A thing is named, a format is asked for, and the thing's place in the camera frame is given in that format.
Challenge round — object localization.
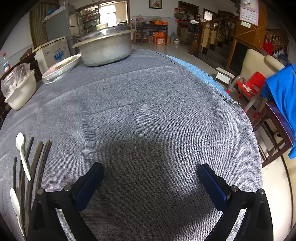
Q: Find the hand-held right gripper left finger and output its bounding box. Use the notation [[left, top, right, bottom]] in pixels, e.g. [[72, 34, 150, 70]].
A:
[[27, 162, 104, 241]]

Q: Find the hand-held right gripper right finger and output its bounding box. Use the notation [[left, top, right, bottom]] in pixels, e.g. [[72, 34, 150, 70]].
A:
[[198, 163, 274, 241]]

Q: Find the bunch of dark chopsticks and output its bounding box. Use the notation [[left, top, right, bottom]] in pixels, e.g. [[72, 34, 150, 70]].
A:
[[13, 137, 52, 241]]

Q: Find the white plastic spoon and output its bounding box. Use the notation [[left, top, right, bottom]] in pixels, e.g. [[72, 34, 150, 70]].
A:
[[16, 133, 31, 181], [10, 188, 26, 239]]

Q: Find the dark wooden chair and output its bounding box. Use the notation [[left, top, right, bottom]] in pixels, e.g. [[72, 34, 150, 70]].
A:
[[252, 100, 296, 167]]

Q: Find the grey tablecloth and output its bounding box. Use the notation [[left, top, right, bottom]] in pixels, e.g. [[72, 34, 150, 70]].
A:
[[0, 49, 263, 241]]

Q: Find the small white stool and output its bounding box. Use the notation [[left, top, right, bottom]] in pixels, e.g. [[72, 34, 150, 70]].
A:
[[215, 67, 236, 87]]

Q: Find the red plastic child chair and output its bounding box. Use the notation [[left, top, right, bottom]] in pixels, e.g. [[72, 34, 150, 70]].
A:
[[225, 71, 266, 118]]

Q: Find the white plastic bowl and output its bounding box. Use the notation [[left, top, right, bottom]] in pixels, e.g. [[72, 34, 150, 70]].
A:
[[4, 70, 37, 111]]

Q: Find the blue garment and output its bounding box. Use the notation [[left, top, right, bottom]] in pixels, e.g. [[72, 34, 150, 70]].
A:
[[261, 64, 296, 159]]

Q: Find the glass bowl with food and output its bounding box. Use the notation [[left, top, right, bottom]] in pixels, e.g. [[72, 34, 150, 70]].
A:
[[42, 54, 82, 85]]

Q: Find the cream armchair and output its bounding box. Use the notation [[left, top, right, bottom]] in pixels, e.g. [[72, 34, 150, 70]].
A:
[[238, 49, 287, 109]]

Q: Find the aluminium pot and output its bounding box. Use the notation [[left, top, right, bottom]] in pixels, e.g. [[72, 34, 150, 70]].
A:
[[79, 32, 133, 67]]

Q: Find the white chest freezer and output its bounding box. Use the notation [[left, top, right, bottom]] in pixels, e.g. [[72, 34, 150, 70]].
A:
[[32, 36, 71, 73]]

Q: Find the dark carved wooden sideboard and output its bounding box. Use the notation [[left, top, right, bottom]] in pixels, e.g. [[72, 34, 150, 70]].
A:
[[0, 47, 43, 130]]

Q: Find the aluminium pot lid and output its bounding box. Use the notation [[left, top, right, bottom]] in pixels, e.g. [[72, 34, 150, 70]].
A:
[[72, 23, 137, 48]]

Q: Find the wooden stair railing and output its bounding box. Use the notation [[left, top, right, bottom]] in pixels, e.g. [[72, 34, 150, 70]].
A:
[[199, 16, 238, 54]]

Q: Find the tall orange box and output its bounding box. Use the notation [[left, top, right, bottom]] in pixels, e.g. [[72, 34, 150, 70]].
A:
[[154, 32, 167, 45]]

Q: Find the orange wooden pillar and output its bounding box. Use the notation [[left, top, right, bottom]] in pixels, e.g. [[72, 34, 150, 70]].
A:
[[225, 0, 267, 75]]

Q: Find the grey refrigerator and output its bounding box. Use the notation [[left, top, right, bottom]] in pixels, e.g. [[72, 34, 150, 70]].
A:
[[43, 5, 78, 44]]

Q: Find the dark wooden side table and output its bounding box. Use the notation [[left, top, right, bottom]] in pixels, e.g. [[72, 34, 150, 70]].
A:
[[136, 23, 169, 45]]

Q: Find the brown door curtain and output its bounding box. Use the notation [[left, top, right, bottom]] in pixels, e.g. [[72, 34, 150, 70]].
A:
[[30, 0, 50, 49]]

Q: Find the pink wall calendar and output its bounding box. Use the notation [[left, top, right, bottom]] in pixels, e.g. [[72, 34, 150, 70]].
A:
[[239, 0, 259, 26]]

